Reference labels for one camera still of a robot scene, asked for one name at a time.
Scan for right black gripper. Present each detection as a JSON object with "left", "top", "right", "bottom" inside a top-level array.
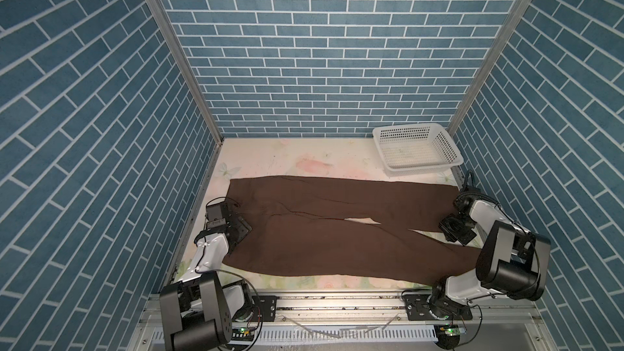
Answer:
[{"left": 439, "top": 212, "right": 476, "bottom": 246}]

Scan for brown trousers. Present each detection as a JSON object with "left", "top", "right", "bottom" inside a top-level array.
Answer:
[{"left": 224, "top": 175, "right": 479, "bottom": 285}]

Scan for white plastic laundry basket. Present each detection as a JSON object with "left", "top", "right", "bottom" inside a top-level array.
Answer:
[{"left": 373, "top": 123, "right": 464, "bottom": 175}]

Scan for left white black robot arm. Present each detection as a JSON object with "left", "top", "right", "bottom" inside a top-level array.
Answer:
[{"left": 159, "top": 214, "right": 251, "bottom": 350}]

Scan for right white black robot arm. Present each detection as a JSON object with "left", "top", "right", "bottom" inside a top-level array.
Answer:
[{"left": 427, "top": 186, "right": 551, "bottom": 320}]

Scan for right green circuit board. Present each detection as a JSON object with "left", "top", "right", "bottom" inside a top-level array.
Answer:
[{"left": 435, "top": 325, "right": 466, "bottom": 337}]

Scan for green circuit board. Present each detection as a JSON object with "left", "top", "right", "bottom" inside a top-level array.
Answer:
[
  {"left": 230, "top": 328, "right": 256, "bottom": 345},
  {"left": 435, "top": 325, "right": 466, "bottom": 337}
]

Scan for left green circuit board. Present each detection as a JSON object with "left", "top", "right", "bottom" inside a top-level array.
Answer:
[{"left": 230, "top": 328, "right": 256, "bottom": 345}]

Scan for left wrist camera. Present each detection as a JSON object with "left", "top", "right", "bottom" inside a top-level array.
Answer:
[{"left": 204, "top": 201, "right": 233, "bottom": 233}]

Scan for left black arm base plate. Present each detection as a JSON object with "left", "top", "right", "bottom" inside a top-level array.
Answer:
[{"left": 251, "top": 295, "right": 278, "bottom": 323}]

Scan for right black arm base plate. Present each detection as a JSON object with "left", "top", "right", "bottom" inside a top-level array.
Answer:
[{"left": 403, "top": 293, "right": 473, "bottom": 321}]

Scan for aluminium front rail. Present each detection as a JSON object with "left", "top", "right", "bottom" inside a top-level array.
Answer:
[{"left": 127, "top": 289, "right": 557, "bottom": 351}]

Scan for white slotted cable duct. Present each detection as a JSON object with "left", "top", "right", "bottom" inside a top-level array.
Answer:
[{"left": 255, "top": 325, "right": 438, "bottom": 346}]

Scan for right aluminium corner post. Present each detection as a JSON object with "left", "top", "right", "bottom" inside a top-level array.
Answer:
[{"left": 447, "top": 0, "right": 532, "bottom": 136}]

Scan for aluminium corner post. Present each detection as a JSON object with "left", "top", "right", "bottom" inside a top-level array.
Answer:
[
  {"left": 447, "top": 0, "right": 532, "bottom": 136},
  {"left": 145, "top": 0, "right": 223, "bottom": 147}
]

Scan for left aluminium corner post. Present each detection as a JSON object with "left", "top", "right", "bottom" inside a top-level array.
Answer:
[{"left": 145, "top": 0, "right": 223, "bottom": 147}]

